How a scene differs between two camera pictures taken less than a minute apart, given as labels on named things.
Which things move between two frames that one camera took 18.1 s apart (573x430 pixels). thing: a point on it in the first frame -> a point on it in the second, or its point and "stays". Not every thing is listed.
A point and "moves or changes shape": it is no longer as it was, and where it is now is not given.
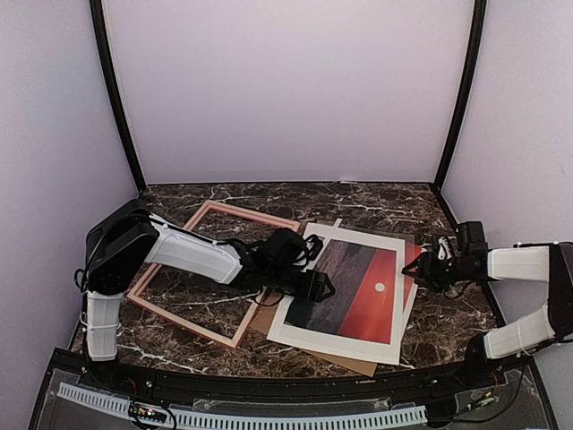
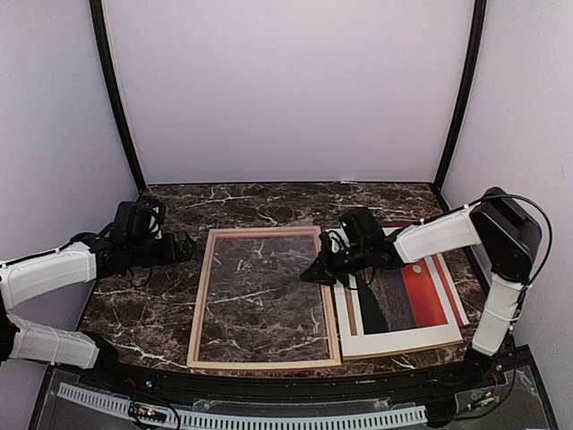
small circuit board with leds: x=147 y=412 stays
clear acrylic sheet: x=358 y=253 moves or changes shape
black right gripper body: x=440 y=277 -> x=349 y=262
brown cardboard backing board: x=272 y=303 -> x=352 y=322
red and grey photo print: x=361 y=307 -> x=405 y=296
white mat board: x=380 y=351 -> x=401 y=339
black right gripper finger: x=415 y=271 -> x=319 y=276
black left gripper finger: x=327 y=288 -> x=191 y=253
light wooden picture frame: x=135 y=300 -> x=195 y=345
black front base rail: x=479 y=372 stays
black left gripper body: x=280 y=281 -> x=141 y=255
